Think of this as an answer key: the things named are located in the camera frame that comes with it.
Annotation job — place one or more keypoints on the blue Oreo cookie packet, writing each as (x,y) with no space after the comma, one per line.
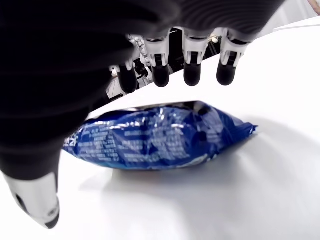
(162,140)

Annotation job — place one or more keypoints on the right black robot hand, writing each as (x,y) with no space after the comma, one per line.
(50,75)

